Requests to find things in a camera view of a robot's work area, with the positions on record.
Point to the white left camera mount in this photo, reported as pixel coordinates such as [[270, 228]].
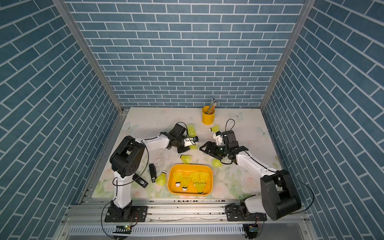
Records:
[[191, 141]]

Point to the black loose gripper finger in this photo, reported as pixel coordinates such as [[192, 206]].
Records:
[[153, 172], [139, 180]]

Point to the black robot base joint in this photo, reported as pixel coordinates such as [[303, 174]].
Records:
[[240, 212]]

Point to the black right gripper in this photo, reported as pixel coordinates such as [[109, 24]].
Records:
[[213, 152]]

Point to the black left base joint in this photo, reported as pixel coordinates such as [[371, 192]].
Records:
[[135, 214]]

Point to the yellow pen holder cup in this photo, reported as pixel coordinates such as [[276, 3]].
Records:
[[208, 115]]

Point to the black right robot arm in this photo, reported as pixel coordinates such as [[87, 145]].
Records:
[[279, 195]]

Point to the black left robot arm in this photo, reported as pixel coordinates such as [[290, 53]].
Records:
[[126, 158]]

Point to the aluminium table edge rail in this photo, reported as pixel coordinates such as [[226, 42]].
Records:
[[99, 186]]

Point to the aluminium right corner post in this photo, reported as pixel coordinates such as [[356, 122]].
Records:
[[307, 7]]

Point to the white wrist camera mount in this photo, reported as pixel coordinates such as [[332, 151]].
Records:
[[219, 138]]

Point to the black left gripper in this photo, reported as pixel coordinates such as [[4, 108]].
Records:
[[185, 149]]

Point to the pencils in cup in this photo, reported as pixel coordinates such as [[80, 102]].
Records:
[[211, 107]]

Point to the orange plastic storage box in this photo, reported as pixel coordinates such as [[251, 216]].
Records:
[[191, 191]]

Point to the aluminium corner frame post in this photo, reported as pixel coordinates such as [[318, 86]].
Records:
[[81, 41]]

